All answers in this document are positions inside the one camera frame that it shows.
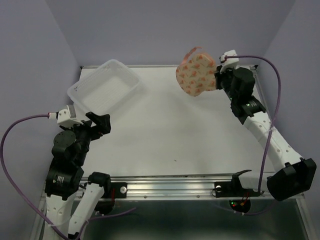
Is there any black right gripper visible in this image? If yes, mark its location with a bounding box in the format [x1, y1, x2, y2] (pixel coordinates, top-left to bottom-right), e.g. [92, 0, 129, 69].
[213, 64, 237, 102]

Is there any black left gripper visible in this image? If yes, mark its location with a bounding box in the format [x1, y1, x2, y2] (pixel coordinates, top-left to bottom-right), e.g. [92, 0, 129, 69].
[61, 110, 112, 163]

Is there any floral mesh laundry bag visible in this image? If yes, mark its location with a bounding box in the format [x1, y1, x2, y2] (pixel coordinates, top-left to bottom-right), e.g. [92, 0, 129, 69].
[175, 46, 217, 97]

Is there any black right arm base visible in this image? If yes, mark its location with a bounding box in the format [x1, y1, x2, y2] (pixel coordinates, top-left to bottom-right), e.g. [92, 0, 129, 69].
[211, 169, 261, 215]

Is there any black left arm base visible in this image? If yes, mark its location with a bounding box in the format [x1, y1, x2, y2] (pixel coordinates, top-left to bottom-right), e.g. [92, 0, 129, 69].
[94, 182, 128, 216]

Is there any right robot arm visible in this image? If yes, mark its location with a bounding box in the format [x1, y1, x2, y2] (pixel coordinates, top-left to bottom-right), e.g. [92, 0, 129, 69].
[214, 65, 317, 201]

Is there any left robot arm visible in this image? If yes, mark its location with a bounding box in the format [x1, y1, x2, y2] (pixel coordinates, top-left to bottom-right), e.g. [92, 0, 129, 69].
[43, 110, 111, 240]

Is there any white perforated plastic basket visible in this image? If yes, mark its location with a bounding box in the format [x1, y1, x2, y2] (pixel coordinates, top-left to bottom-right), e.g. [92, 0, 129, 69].
[67, 59, 141, 116]

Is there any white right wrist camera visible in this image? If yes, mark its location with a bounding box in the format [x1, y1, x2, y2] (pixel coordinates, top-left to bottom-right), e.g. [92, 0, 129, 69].
[219, 49, 239, 73]

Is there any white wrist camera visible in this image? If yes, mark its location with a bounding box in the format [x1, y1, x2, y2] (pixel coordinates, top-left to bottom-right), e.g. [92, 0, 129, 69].
[219, 49, 239, 73]
[57, 105, 84, 128]

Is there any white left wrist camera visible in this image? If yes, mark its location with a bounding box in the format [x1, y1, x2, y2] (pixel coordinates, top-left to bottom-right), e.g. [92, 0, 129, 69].
[57, 105, 84, 128]

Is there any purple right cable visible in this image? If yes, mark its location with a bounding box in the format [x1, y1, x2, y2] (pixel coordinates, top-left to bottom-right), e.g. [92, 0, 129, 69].
[211, 54, 280, 217]

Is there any purple cable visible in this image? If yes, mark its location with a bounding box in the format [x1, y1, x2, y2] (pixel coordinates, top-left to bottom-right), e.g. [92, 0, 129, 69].
[211, 54, 280, 217]
[0, 112, 137, 239]

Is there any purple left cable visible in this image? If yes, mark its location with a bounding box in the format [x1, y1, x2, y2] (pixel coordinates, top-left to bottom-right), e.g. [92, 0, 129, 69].
[0, 112, 137, 239]

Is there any aluminium front rail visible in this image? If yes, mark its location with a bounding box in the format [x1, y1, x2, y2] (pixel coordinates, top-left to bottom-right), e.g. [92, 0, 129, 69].
[29, 172, 306, 201]

